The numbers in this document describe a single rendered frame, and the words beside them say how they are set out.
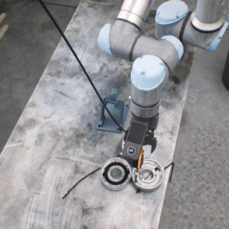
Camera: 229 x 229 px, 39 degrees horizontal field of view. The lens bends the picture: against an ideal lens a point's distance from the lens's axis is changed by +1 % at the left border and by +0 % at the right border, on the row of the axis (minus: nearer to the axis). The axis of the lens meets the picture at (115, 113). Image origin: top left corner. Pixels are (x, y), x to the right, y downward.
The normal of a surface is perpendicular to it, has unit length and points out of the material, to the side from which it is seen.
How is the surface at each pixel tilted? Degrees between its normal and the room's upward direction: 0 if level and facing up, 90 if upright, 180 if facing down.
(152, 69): 8
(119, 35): 27
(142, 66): 9
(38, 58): 0
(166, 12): 7
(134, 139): 23
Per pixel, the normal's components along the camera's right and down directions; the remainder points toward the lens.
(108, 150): -0.06, -0.55
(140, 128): -0.14, -0.18
